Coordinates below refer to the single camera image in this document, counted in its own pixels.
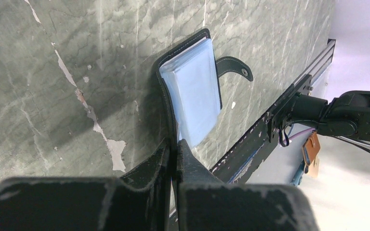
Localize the aluminium frame rail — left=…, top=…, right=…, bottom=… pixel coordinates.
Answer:
left=293, top=38, right=336, bottom=86

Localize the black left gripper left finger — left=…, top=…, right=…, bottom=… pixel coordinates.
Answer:
left=0, top=139, right=170, bottom=231

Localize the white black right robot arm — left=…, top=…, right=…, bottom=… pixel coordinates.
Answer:
left=277, top=90, right=370, bottom=141

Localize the black leather card holder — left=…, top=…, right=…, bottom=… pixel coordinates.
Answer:
left=154, top=28, right=253, bottom=148

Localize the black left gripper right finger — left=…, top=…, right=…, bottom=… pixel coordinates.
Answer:
left=176, top=140, right=319, bottom=231

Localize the brown leather tag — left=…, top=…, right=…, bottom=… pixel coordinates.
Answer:
left=302, top=131, right=321, bottom=178

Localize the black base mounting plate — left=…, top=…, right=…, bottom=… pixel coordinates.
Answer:
left=169, top=75, right=313, bottom=231

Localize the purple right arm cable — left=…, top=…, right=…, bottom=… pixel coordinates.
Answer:
left=279, top=128, right=317, bottom=147

